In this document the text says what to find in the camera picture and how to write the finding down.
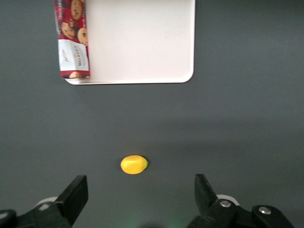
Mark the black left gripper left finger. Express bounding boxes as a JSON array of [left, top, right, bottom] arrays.
[[0, 175, 89, 228]]

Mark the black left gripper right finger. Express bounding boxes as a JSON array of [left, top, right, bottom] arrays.
[[186, 174, 295, 228]]

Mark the red cookie box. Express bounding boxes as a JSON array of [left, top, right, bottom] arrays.
[[52, 0, 92, 80]]

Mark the white rectangular tray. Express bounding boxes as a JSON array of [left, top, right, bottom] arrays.
[[64, 0, 196, 86]]

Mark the yellow lemon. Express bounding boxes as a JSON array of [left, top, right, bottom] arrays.
[[120, 155, 149, 175]]

